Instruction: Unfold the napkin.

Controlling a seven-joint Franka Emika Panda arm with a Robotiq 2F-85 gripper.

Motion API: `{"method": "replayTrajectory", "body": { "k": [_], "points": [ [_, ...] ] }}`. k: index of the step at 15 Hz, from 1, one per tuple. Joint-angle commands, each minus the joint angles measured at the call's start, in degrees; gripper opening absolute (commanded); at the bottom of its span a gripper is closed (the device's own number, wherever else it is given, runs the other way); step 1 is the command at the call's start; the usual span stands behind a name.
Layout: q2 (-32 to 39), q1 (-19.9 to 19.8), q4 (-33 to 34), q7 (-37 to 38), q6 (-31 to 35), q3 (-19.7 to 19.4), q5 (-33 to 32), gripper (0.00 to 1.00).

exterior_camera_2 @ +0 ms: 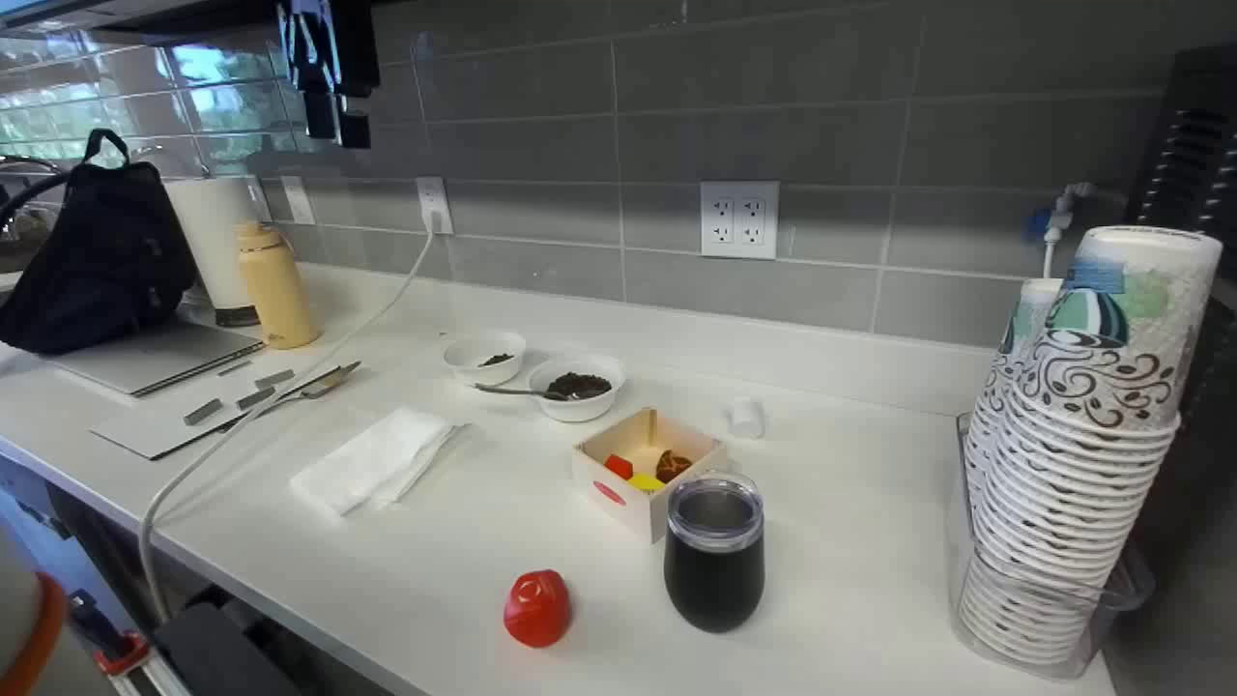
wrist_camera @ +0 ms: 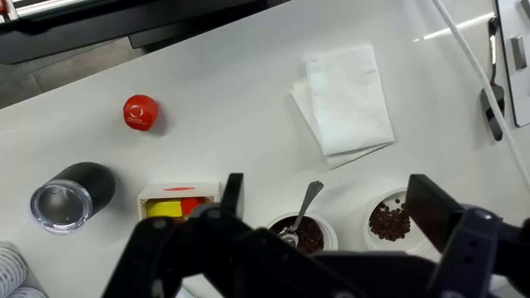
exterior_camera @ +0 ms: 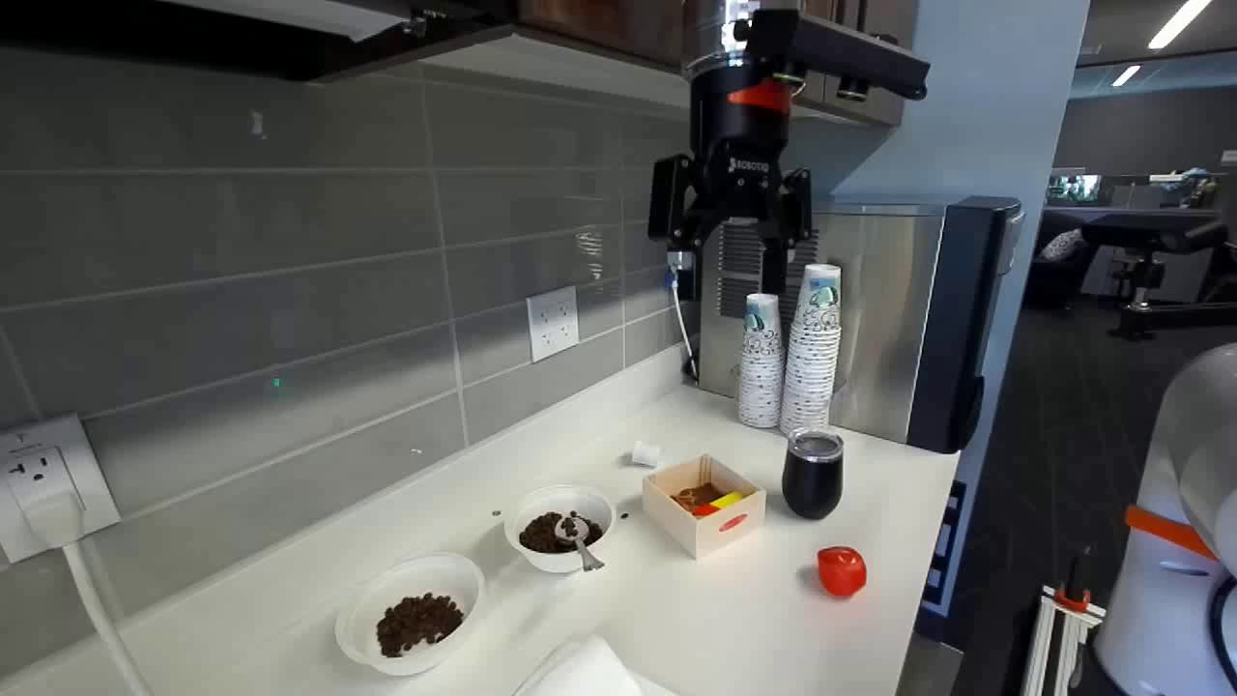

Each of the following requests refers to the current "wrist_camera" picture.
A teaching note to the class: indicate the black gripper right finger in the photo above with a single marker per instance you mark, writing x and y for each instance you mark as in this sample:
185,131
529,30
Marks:
475,244

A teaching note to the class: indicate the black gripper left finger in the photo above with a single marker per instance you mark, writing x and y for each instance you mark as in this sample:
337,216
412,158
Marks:
162,254

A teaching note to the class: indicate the white napkin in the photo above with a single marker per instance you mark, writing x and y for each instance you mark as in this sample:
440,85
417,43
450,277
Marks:
342,101

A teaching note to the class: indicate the small box with toy food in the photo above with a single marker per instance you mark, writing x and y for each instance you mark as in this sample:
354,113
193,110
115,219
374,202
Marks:
177,201

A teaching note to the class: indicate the metal spoon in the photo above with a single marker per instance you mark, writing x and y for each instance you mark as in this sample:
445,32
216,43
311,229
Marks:
291,234

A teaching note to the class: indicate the white bowl with spoon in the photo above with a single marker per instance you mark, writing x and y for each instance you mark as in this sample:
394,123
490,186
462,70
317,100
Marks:
316,234

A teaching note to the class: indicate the white bowl with coffee beans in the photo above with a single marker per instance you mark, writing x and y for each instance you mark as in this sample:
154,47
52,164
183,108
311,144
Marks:
389,227

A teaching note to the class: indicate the black tumbler with clear lid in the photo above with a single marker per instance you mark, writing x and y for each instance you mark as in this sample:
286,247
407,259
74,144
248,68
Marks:
72,197

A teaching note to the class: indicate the red tomato toy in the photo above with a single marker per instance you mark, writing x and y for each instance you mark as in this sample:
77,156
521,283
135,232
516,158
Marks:
140,111

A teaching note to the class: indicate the stack of patterned paper cups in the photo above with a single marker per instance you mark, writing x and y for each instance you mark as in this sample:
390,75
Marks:
18,280

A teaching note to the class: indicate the grey flat board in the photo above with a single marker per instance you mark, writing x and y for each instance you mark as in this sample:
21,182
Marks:
516,38

